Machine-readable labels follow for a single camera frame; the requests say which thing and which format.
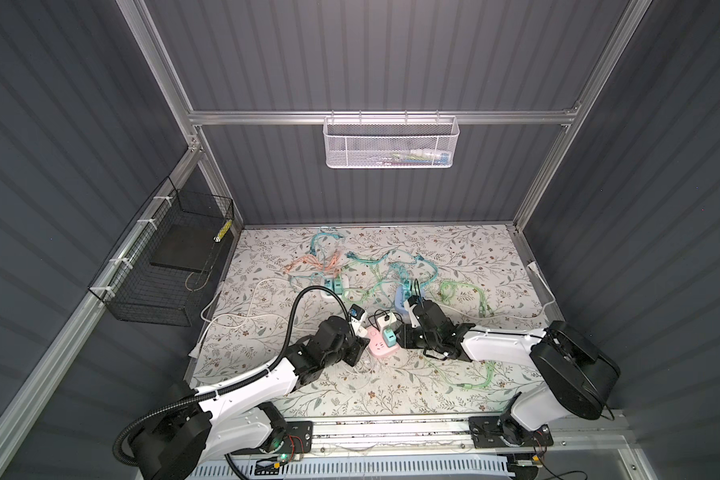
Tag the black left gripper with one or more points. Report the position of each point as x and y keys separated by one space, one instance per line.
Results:
x=356 y=350

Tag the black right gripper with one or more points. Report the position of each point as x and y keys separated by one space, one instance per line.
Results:
x=404 y=334

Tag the teal charger plug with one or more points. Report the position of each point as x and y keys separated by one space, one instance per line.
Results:
x=389 y=337

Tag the pink power strip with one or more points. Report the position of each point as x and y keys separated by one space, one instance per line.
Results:
x=377 y=346

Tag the white charger plug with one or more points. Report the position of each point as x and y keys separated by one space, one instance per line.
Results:
x=383 y=320

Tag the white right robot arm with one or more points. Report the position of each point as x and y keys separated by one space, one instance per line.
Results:
x=577 y=377

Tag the blue power strip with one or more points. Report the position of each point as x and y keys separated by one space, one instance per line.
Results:
x=399 y=301

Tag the black corrugated conduit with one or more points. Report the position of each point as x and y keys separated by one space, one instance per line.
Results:
x=246 y=372

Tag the yellow marker pen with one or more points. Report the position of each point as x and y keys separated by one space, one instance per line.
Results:
x=223 y=231

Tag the black foam pad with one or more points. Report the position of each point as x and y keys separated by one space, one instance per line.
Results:
x=186 y=248

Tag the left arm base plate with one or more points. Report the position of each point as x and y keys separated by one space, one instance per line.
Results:
x=293 y=437

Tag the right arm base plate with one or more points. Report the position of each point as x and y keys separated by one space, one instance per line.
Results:
x=495 y=431

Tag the black wire basket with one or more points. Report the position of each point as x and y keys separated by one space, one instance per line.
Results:
x=134 y=291

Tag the white wire basket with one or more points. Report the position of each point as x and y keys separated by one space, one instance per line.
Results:
x=390 y=142

